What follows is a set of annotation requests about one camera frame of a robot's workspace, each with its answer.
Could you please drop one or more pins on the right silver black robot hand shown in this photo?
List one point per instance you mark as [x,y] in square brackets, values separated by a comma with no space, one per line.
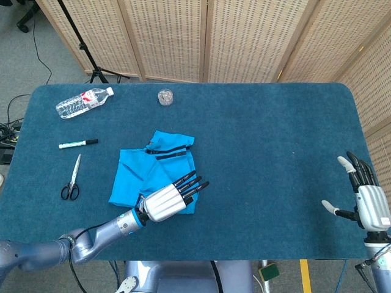
[374,207]

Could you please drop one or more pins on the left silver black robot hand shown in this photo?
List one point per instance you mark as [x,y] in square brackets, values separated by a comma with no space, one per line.
[165,203]

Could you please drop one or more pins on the blue printed t-shirt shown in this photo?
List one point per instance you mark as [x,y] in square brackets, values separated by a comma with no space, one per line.
[137,174]

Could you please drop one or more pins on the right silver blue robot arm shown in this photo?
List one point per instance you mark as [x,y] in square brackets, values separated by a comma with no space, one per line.
[382,265]

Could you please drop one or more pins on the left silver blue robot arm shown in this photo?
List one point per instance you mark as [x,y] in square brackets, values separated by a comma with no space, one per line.
[100,236]

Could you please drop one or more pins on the blue grey robot torso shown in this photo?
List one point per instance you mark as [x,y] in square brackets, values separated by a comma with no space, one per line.
[183,277]

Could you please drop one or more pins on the blue carpet table cover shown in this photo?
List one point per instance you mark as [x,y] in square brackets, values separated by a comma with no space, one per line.
[259,183]

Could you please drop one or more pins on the small clear round jar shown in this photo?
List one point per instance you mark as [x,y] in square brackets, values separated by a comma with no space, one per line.
[165,97]

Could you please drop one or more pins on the green and white marker pen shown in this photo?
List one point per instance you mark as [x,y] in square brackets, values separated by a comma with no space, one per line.
[76,144]

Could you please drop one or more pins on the green and yellow sponge block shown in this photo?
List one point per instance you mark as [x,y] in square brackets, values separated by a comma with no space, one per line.
[268,271]

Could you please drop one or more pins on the clear plastic water bottle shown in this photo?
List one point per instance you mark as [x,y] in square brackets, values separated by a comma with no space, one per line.
[76,105]

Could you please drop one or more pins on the woven rattan folding screen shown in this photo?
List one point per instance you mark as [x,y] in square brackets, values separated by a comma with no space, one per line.
[171,36]

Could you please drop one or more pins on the black tripod stand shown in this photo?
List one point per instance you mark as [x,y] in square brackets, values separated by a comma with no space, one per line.
[81,45]

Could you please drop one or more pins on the black office chair base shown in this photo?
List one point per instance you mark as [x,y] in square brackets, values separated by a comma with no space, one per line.
[26,15]

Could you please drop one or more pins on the white bracket on torso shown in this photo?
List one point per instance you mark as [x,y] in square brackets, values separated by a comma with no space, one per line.
[126,284]

